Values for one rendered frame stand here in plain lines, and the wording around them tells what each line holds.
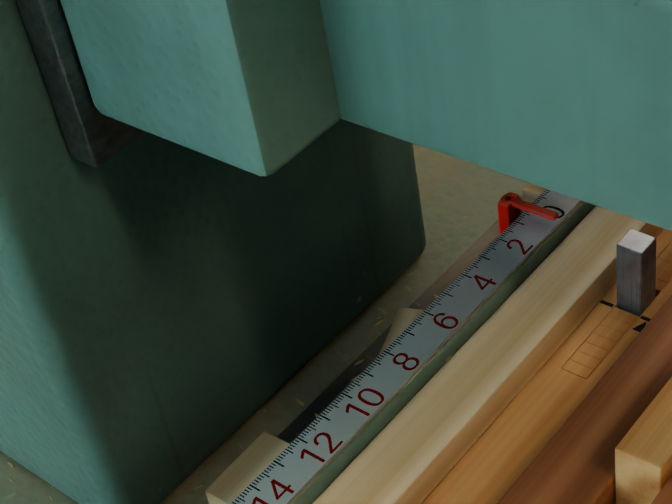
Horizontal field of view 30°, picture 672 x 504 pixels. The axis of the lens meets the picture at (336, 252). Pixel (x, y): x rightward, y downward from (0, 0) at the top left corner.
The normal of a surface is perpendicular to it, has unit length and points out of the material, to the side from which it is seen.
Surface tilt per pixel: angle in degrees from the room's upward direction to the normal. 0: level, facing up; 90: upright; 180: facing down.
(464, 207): 0
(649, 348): 0
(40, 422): 90
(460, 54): 90
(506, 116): 90
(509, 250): 0
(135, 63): 90
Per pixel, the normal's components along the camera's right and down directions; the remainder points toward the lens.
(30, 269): 0.57, 0.46
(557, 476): -0.15, -0.76
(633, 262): -0.63, 0.56
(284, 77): 0.76, 0.32
